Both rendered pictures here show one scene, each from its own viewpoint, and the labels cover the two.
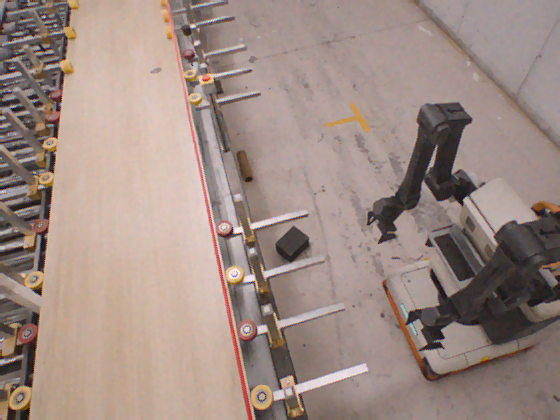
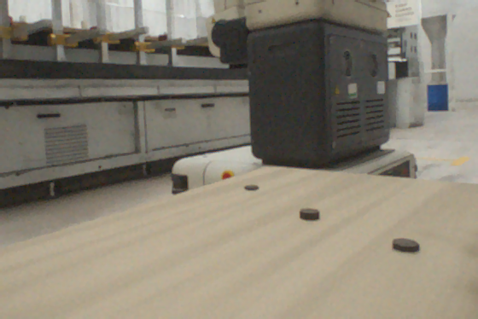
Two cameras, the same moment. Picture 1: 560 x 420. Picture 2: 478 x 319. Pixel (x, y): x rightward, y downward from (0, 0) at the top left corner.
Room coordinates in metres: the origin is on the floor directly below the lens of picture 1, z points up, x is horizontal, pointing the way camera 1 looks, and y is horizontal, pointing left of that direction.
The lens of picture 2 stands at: (-0.51, -1.91, 0.49)
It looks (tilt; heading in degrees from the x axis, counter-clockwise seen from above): 3 degrees down; 53
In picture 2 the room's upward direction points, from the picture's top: 3 degrees counter-clockwise
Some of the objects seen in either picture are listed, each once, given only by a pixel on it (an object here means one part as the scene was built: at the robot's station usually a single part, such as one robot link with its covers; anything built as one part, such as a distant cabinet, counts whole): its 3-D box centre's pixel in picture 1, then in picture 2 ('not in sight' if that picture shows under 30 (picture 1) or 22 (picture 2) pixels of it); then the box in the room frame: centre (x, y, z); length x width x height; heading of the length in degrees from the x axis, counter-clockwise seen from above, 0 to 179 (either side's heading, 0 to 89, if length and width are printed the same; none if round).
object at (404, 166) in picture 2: not in sight; (392, 176); (0.71, -1.29, 0.23); 0.41 x 0.02 x 0.08; 9
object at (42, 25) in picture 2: not in sight; (23, 31); (-0.02, -0.08, 0.81); 0.43 x 0.03 x 0.04; 100
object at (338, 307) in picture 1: (294, 320); (119, 36); (0.47, 0.00, 0.83); 0.43 x 0.03 x 0.04; 100
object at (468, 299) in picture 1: (488, 279); not in sight; (0.34, -0.54, 1.40); 0.11 x 0.06 x 0.43; 10
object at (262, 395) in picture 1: (263, 398); not in sight; (0.19, 0.15, 0.85); 0.08 x 0.08 x 0.11
